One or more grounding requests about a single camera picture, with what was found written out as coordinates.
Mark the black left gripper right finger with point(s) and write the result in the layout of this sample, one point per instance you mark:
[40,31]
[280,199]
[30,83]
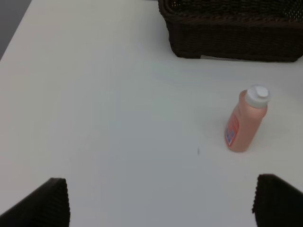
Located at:
[277,203]

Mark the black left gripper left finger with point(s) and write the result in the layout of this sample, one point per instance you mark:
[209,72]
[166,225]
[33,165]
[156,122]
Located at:
[46,206]

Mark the pink bottle white cap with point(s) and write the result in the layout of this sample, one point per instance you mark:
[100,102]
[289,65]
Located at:
[246,118]

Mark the dark brown wicker basket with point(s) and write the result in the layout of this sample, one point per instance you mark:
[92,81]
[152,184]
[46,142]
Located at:
[250,30]

